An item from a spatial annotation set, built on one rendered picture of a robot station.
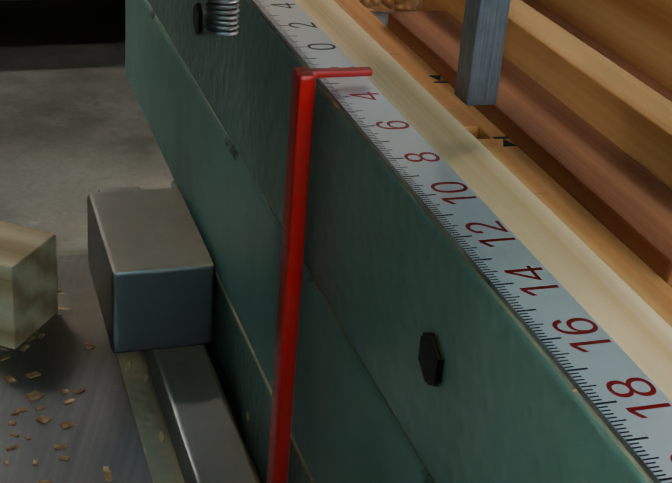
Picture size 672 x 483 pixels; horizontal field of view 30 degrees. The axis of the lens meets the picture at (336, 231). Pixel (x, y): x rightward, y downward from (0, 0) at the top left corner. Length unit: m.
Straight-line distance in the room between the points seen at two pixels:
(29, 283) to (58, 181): 2.09
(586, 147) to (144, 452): 0.20
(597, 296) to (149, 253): 0.25
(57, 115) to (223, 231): 2.47
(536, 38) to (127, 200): 0.20
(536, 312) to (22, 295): 0.30
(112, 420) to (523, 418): 0.26
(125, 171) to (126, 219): 2.14
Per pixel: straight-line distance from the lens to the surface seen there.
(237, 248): 0.43
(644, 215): 0.30
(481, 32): 0.34
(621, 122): 0.34
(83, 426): 0.46
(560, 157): 0.33
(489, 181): 0.30
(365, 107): 0.32
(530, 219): 0.28
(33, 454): 0.45
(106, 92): 3.06
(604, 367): 0.22
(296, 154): 0.33
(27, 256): 0.50
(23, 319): 0.51
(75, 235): 2.37
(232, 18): 0.37
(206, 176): 0.48
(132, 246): 0.47
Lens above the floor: 1.07
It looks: 26 degrees down
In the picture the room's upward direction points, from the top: 5 degrees clockwise
